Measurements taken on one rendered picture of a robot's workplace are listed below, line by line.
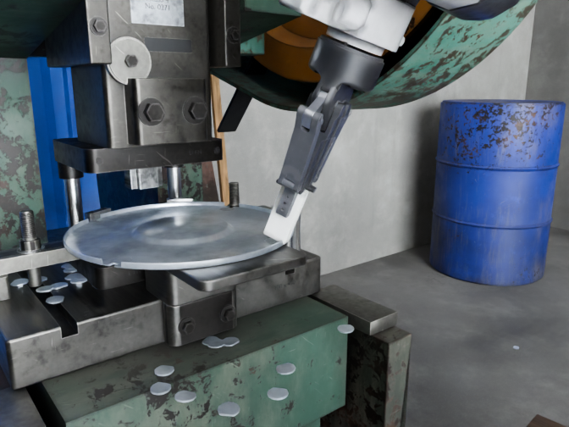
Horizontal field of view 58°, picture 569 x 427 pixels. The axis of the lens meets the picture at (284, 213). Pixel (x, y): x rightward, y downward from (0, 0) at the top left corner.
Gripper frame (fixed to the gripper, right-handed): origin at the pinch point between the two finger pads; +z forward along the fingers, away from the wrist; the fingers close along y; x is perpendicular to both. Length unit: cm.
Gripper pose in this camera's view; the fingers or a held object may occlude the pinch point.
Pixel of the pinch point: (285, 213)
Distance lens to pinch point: 61.6
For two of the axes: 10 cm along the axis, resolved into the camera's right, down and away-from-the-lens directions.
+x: -8.6, -4.5, 2.4
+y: 3.7, -2.3, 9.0
